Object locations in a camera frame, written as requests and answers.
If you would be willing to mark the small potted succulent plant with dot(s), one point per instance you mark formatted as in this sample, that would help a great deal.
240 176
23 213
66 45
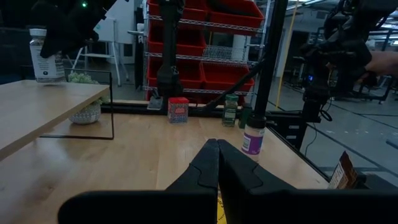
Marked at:
87 113

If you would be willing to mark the person's hand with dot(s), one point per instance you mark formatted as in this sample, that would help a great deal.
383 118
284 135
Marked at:
382 63

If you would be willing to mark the dark green rectangular tin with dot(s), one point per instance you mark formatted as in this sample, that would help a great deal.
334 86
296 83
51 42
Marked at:
245 116

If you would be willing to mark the white-lid bagel seasoning jar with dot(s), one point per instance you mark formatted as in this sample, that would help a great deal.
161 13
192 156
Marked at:
46 67

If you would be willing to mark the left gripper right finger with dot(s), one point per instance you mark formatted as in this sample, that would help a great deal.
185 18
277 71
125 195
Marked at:
239 174

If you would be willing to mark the wooden shelf riser black legs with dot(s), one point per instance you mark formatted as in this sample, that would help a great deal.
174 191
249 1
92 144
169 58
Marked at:
37 105

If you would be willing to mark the red-lid square spice tin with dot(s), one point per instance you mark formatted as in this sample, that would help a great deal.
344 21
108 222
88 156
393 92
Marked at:
178 110

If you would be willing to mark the purple-label garlic powder jar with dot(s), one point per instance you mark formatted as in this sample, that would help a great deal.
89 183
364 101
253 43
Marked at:
252 143

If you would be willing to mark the green-lid spice jar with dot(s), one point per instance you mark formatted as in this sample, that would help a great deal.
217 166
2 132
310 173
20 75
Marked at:
230 112

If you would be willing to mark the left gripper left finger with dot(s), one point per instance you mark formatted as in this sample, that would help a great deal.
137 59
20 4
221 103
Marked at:
202 168

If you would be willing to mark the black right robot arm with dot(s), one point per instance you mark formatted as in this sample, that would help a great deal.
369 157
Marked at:
169 46

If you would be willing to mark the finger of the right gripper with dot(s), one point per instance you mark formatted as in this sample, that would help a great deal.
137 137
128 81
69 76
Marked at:
53 46

